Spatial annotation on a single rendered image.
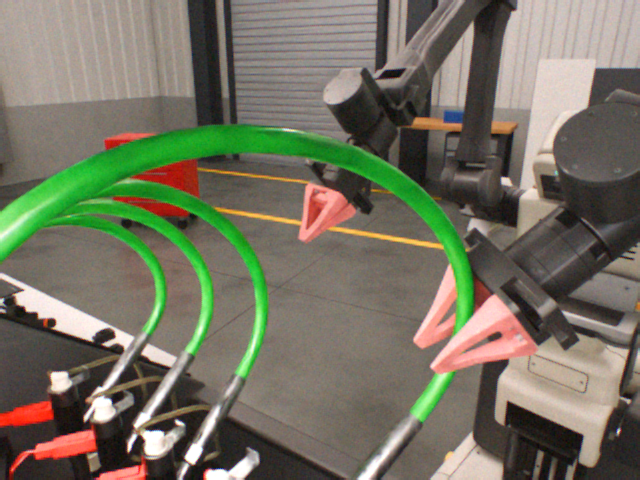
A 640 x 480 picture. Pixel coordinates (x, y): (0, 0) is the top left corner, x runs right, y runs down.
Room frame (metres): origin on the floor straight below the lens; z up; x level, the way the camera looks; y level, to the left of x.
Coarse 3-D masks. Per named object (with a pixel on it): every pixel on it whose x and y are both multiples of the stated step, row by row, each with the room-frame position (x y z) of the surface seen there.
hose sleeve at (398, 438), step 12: (408, 420) 0.30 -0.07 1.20; (396, 432) 0.30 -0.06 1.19; (408, 432) 0.30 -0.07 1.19; (384, 444) 0.29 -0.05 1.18; (396, 444) 0.29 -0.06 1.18; (408, 444) 0.29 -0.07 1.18; (372, 456) 0.29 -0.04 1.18; (384, 456) 0.29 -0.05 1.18; (396, 456) 0.29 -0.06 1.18; (360, 468) 0.28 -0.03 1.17; (372, 468) 0.28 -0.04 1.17; (384, 468) 0.28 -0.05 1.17
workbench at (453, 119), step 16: (448, 112) 5.36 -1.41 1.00; (416, 128) 5.27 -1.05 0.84; (432, 128) 5.19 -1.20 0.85; (448, 128) 5.11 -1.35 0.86; (496, 128) 4.90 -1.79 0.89; (512, 128) 4.99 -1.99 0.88; (448, 144) 5.11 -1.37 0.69; (496, 144) 4.88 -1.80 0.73; (512, 144) 5.40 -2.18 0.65; (368, 192) 5.56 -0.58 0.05
